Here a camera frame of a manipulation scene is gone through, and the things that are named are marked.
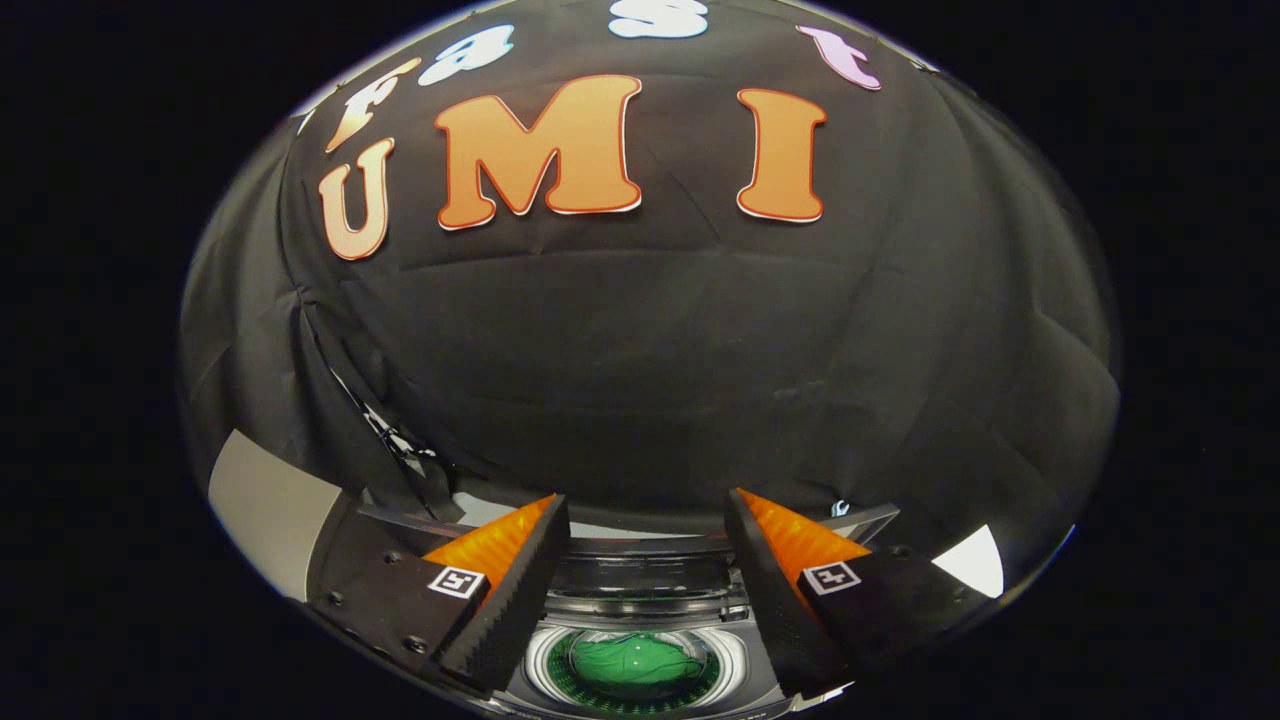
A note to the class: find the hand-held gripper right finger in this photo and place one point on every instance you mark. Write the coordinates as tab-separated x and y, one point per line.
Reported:
775	600

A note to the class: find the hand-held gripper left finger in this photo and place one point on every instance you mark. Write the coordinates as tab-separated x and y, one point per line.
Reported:
515	600

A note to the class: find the green polo shirt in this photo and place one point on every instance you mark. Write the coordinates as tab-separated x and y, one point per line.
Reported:
635	665

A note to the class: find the white sheet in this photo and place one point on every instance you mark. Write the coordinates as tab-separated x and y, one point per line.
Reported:
975	565

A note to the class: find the grey board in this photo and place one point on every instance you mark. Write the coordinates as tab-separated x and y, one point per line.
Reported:
270	510

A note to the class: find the black backdrop cloth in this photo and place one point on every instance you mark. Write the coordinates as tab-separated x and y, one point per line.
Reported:
640	360

